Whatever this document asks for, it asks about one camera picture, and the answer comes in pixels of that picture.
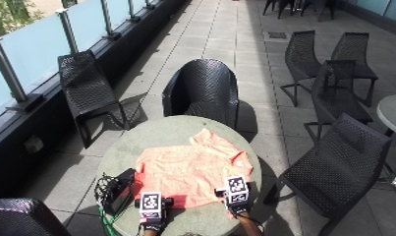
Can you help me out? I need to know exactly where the black cable bundle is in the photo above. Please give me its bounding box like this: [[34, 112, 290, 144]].
[[93, 173, 117, 210]]

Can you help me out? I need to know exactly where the floor drain cover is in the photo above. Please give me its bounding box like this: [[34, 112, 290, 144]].
[[267, 30, 288, 40]]

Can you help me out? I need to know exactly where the white marker cube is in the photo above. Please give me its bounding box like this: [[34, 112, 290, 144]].
[[223, 175, 251, 205], [138, 192, 163, 220]]

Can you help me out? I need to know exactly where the black electronics box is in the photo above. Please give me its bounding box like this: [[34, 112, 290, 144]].
[[102, 167, 137, 216]]

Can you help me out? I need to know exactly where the person's left hand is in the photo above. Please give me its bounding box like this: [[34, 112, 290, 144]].
[[133, 198, 175, 232]]

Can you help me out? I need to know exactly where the orange shirt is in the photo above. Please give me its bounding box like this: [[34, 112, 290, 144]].
[[132, 127, 255, 220]]

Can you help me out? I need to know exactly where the round grey table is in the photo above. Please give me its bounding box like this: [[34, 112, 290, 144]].
[[375, 92, 396, 210]]

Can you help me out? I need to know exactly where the black woven armchair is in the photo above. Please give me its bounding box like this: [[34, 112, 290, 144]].
[[161, 58, 241, 131], [0, 197, 73, 236]]

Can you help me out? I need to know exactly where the frosted glass railing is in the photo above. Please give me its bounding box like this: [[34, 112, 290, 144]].
[[0, 0, 163, 116]]

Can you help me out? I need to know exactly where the person's right hand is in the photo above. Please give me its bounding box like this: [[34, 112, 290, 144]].
[[213, 182, 254, 218]]

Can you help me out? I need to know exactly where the black perforated chair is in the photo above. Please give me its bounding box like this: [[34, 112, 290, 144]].
[[278, 29, 324, 108], [262, 112, 392, 236], [330, 31, 380, 108], [302, 59, 374, 143], [56, 49, 148, 149]]

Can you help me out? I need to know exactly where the green cable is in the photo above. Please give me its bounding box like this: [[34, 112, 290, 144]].
[[96, 191, 133, 236]]

